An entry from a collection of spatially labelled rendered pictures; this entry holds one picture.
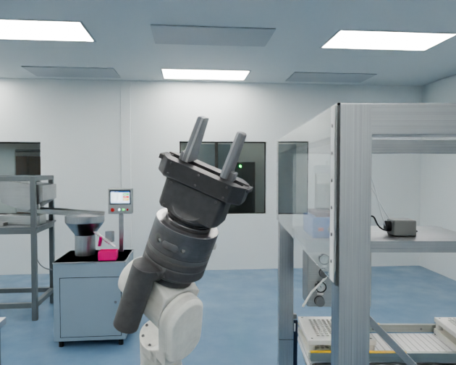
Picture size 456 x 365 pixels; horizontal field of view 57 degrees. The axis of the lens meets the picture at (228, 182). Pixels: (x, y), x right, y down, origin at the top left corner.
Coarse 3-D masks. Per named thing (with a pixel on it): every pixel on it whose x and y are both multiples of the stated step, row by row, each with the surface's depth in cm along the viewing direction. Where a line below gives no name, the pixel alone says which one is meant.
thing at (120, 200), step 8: (112, 192) 407; (120, 192) 408; (128, 192) 408; (112, 200) 407; (120, 200) 408; (128, 200) 408; (112, 208) 406; (120, 208) 408; (128, 208) 409; (120, 216) 413; (120, 224) 413; (120, 232) 413; (120, 240) 413; (120, 248) 414
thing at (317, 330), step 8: (304, 320) 171; (312, 320) 171; (320, 320) 171; (328, 320) 172; (304, 328) 162; (312, 328) 162; (320, 328) 163; (328, 328) 163; (312, 336) 155; (320, 336) 155; (328, 336) 155; (312, 344) 151; (320, 344) 151; (328, 344) 151
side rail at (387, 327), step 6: (384, 324) 176; (390, 324) 176; (396, 324) 176; (402, 324) 176; (408, 324) 176; (414, 324) 176; (420, 324) 176; (426, 324) 176; (432, 324) 176; (372, 330) 176; (384, 330) 176; (390, 330) 176; (396, 330) 176; (402, 330) 176; (408, 330) 176; (414, 330) 176; (420, 330) 176; (426, 330) 176; (432, 330) 176
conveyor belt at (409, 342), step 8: (376, 336) 173; (392, 336) 173; (400, 336) 173; (408, 336) 173; (416, 336) 173; (424, 336) 173; (432, 336) 173; (376, 344) 165; (384, 344) 165; (400, 344) 165; (408, 344) 165; (416, 344) 165; (424, 344) 165; (432, 344) 165; (440, 344) 165; (304, 352) 161
